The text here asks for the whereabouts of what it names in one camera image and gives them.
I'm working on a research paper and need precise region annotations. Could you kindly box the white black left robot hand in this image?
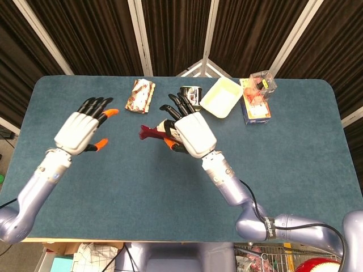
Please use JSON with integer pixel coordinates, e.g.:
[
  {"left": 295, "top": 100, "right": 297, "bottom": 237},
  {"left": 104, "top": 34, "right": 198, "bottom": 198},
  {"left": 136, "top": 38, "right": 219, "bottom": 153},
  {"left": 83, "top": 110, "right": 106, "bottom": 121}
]
[{"left": 53, "top": 96, "right": 119, "bottom": 156}]

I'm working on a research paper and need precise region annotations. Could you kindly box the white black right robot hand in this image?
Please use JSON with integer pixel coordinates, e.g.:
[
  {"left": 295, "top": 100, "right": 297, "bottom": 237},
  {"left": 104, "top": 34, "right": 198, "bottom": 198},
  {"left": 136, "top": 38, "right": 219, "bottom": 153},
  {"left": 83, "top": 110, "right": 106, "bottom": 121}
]
[{"left": 159, "top": 93, "right": 218, "bottom": 159}]

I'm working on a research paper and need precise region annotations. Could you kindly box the red ribbed paper folding fan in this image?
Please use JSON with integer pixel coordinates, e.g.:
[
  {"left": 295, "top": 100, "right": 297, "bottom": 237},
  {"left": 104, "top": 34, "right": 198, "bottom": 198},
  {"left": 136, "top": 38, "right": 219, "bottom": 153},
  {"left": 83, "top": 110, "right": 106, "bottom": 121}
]
[{"left": 138, "top": 120, "right": 182, "bottom": 148}]

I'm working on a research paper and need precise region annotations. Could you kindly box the cream plastic food tray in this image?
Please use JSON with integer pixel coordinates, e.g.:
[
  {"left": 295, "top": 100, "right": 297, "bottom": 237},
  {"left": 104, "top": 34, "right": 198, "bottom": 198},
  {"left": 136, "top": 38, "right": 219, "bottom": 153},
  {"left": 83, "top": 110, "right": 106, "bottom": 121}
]
[{"left": 200, "top": 77, "right": 244, "bottom": 119}]

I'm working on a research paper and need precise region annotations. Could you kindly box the blue cardboard box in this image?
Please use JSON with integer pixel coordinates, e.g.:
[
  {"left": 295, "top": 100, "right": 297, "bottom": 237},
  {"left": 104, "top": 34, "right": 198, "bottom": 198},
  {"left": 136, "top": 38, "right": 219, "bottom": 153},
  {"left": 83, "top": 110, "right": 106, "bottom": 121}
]
[{"left": 239, "top": 78, "right": 272, "bottom": 125}]

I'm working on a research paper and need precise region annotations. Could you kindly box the silver red snack packet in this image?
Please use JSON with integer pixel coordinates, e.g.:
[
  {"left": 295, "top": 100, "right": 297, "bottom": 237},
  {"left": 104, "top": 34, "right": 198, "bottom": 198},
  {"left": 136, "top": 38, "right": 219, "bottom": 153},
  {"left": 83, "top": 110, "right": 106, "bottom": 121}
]
[{"left": 124, "top": 79, "right": 157, "bottom": 114}]

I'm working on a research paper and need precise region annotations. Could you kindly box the white screen base foot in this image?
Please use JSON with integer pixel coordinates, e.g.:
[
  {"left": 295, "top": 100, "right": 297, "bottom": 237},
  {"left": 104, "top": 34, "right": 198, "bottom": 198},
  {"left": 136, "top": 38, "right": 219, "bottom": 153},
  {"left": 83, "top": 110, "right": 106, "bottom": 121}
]
[{"left": 175, "top": 58, "right": 231, "bottom": 79}]

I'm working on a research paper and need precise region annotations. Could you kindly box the clear plastic box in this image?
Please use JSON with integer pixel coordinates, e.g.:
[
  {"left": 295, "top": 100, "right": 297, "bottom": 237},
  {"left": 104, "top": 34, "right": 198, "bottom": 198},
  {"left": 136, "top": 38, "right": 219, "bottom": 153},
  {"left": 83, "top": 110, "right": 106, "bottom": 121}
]
[{"left": 248, "top": 71, "right": 277, "bottom": 100}]

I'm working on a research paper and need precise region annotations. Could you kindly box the dark brown curtain panel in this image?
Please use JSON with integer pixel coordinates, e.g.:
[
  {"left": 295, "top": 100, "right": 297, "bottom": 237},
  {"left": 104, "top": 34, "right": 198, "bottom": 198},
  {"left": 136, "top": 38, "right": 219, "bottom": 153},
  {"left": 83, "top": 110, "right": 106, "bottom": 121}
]
[
  {"left": 0, "top": 0, "right": 67, "bottom": 122},
  {"left": 208, "top": 0, "right": 310, "bottom": 79},
  {"left": 292, "top": 0, "right": 363, "bottom": 120},
  {"left": 27, "top": 0, "right": 145, "bottom": 77},
  {"left": 141, "top": 0, "right": 213, "bottom": 77}
]

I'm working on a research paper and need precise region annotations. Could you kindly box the brown cardboard box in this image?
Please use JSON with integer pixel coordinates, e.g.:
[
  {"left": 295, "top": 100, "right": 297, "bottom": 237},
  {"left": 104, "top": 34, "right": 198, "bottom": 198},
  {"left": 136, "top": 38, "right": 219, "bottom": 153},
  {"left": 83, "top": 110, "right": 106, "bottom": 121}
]
[{"left": 42, "top": 241, "right": 125, "bottom": 256}]

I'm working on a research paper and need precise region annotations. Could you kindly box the silver robot torso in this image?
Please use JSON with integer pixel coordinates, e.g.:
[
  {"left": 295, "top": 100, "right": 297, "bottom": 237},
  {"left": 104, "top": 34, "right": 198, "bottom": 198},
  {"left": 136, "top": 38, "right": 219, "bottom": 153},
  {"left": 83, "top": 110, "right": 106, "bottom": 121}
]
[{"left": 115, "top": 242, "right": 236, "bottom": 272}]

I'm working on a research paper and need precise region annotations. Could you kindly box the checked white cloth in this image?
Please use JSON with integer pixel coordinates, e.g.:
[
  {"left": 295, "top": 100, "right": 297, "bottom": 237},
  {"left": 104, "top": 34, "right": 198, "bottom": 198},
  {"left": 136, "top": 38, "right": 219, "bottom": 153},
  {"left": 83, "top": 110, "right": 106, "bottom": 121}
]
[{"left": 73, "top": 243, "right": 117, "bottom": 272}]

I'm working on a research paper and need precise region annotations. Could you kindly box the teal box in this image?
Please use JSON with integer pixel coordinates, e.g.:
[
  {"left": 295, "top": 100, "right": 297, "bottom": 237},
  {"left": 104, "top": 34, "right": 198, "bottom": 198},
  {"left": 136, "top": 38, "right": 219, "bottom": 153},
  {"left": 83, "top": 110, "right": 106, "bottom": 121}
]
[{"left": 52, "top": 256, "right": 74, "bottom": 272}]

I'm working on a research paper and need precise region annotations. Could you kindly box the red white ball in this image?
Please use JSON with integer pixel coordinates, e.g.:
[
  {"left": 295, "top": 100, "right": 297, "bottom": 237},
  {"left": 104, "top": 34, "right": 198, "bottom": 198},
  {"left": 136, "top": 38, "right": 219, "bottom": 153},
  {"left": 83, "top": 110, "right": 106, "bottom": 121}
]
[{"left": 294, "top": 257, "right": 341, "bottom": 272}]

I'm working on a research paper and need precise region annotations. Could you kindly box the white screen frame post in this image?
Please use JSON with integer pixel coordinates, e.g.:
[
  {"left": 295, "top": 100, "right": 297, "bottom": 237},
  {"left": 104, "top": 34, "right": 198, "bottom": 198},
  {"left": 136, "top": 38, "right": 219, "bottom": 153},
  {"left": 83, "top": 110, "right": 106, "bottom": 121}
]
[
  {"left": 127, "top": 0, "right": 154, "bottom": 77},
  {"left": 269, "top": 0, "right": 324, "bottom": 78},
  {"left": 21, "top": 0, "right": 75, "bottom": 76},
  {"left": 341, "top": 112, "right": 363, "bottom": 128},
  {"left": 0, "top": 116, "right": 21, "bottom": 136},
  {"left": 198, "top": 0, "right": 225, "bottom": 77}
]

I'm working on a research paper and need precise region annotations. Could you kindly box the black velcro strap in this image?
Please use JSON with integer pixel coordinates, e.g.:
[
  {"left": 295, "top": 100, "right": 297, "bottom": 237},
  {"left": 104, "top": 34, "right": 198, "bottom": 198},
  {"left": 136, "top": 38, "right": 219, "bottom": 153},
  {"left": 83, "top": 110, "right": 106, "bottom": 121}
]
[{"left": 262, "top": 216, "right": 278, "bottom": 241}]

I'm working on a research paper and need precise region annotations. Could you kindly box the wire shopping cart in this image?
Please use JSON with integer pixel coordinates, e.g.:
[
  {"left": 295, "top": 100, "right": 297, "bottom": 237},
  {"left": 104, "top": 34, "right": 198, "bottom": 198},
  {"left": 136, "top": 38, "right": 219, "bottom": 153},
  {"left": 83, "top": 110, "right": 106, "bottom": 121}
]
[{"left": 234, "top": 242, "right": 343, "bottom": 272}]

